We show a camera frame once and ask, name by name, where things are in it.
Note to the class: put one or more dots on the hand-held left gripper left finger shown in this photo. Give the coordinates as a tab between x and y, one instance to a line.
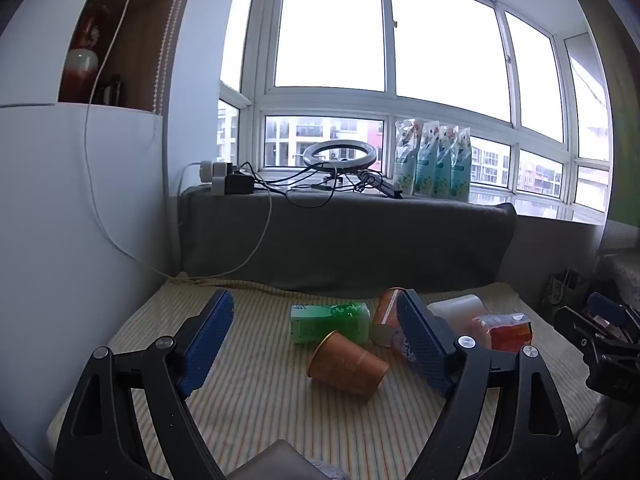
207	340

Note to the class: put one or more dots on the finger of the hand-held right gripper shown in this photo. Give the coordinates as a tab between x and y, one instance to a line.
575	327
606	307

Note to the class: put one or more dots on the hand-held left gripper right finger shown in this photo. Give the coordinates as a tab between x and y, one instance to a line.
422	340

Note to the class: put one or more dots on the brown paper cup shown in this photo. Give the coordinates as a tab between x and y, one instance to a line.
345	367

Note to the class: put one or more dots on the white plastic cup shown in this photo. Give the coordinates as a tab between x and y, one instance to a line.
457	312

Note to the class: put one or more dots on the orange paper cup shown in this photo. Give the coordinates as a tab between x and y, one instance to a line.
386	312

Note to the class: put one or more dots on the pink printed packet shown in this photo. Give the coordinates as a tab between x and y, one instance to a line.
402	347

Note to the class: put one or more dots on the white lace cloth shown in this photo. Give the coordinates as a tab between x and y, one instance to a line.
622	272

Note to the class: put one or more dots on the orange snack packet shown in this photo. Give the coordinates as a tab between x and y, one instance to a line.
505	332

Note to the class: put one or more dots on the green tissue packet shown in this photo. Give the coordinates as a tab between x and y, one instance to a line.
327	322

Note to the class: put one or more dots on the grey cloth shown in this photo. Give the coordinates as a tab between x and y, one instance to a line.
350	240

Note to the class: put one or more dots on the grey flat object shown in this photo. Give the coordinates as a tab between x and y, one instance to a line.
270	462

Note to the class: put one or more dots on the grey power adapter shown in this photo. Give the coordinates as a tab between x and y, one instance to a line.
219	186

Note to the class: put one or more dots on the black power adapter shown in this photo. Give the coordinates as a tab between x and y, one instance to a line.
241	183

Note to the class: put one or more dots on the white power strip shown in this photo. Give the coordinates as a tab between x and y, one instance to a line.
212	169

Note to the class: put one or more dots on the floral refill pouch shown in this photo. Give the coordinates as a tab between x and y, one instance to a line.
404	160
462	172
446	170
427	165

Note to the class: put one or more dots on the dark object on shelf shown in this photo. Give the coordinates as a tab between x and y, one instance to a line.
110	91

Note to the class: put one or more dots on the red and white vase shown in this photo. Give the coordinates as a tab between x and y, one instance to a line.
80	70

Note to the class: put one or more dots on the wooden shelf niche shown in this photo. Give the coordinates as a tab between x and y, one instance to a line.
135	50

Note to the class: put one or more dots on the white window frame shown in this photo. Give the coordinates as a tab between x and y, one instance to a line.
390	95

